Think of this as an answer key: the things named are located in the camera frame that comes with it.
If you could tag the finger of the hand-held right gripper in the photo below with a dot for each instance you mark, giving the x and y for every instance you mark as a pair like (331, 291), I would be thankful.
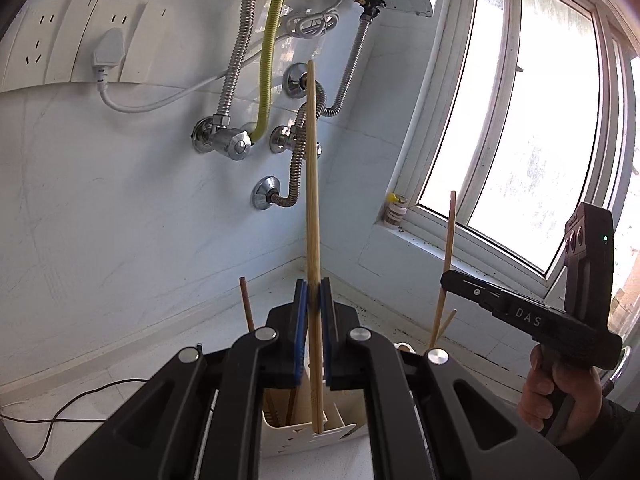
(465, 287)

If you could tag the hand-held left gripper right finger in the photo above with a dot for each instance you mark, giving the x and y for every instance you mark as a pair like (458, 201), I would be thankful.
(327, 330)

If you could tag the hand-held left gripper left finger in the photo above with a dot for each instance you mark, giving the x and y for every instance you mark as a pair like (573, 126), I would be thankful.
(301, 330)

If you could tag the long light bamboo chopstick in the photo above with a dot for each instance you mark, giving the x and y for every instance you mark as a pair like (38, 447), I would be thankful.
(448, 321)

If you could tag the brown wooden chopstick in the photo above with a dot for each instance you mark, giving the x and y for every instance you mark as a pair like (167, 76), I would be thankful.
(447, 240)
(246, 305)

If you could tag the cream plastic utensil holder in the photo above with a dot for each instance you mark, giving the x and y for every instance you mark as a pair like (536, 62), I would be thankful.
(300, 440)

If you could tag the person's right forearm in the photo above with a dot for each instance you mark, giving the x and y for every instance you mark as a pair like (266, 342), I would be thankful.
(610, 442)

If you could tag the person's right hand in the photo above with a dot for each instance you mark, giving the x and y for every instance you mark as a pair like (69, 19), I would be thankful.
(580, 400)

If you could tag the small yellow lid jar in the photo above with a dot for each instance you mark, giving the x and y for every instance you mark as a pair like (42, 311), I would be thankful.
(395, 215)

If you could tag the white framed window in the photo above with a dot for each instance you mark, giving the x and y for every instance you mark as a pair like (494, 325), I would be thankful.
(530, 135)

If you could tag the chrome angle valve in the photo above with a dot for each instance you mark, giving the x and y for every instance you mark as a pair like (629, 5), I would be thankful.
(280, 139)
(235, 145)

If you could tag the chrome wall flange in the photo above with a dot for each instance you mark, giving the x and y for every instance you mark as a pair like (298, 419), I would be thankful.
(292, 80)
(262, 192)

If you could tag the white wall socket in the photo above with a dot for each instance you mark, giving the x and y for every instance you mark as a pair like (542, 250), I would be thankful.
(150, 40)
(82, 25)
(35, 35)

